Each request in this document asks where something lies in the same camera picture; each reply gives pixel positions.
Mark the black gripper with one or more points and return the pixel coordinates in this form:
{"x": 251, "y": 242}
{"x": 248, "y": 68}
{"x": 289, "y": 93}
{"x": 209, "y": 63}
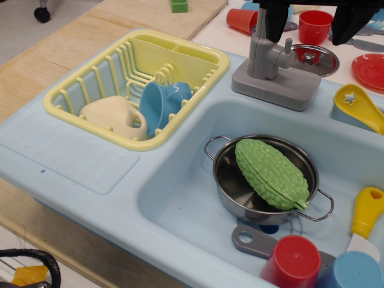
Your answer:
{"x": 350, "y": 17}

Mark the grey toy faucet with lever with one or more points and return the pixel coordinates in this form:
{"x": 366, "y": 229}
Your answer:
{"x": 267, "y": 74}

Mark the red cup upright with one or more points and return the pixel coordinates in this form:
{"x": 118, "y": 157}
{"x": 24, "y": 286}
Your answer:
{"x": 314, "y": 26}

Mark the steel pot lid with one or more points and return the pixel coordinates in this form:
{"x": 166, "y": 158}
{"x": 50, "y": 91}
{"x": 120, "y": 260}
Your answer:
{"x": 315, "y": 59}

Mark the grey toy cutlery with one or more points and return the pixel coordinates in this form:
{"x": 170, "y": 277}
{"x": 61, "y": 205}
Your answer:
{"x": 368, "y": 46}

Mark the red cup lying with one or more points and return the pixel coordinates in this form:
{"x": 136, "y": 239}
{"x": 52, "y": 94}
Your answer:
{"x": 242, "y": 20}

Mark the red plate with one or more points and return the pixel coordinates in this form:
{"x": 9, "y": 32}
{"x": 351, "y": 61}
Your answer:
{"x": 368, "y": 70}

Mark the green toy block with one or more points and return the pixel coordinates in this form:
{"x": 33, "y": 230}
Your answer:
{"x": 179, "y": 6}

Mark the green toy bitter gourd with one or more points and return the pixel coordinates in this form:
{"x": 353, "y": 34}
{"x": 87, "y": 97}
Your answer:
{"x": 272, "y": 175}

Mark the blue toy cup in rack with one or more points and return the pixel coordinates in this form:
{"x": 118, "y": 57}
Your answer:
{"x": 158, "y": 101}

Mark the small steel pot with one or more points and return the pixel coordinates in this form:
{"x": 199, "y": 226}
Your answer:
{"x": 237, "y": 195}

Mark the yellow dish rack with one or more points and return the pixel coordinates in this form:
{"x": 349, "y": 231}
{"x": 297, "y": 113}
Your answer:
{"x": 124, "y": 69}

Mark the wooden board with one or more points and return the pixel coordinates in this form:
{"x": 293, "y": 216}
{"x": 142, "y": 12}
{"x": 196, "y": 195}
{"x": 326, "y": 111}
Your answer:
{"x": 110, "y": 20}

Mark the cream toy cup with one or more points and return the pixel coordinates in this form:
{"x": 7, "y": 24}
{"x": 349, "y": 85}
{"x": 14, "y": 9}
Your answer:
{"x": 116, "y": 114}

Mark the light blue toy sink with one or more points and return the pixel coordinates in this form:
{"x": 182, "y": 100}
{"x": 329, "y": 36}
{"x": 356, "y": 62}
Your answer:
{"x": 112, "y": 212}

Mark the red cup in sink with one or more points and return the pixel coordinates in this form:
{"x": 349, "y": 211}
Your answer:
{"x": 295, "y": 262}

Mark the blue cup in sink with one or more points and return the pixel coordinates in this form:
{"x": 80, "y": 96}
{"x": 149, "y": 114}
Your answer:
{"x": 352, "y": 269}

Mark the black caster wheel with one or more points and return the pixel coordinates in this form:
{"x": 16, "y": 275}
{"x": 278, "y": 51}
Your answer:
{"x": 42, "y": 15}

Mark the yellow tape piece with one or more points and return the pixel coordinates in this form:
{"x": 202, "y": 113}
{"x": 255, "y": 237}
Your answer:
{"x": 29, "y": 275}

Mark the yellow star-handled spoon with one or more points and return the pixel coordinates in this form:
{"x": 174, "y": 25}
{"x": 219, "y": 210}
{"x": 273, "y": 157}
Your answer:
{"x": 352, "y": 100}

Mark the yellow-handled toy knife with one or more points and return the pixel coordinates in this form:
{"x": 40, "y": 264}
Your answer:
{"x": 368, "y": 208}

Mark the grey toy utensil handle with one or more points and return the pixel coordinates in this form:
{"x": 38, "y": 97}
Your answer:
{"x": 252, "y": 241}

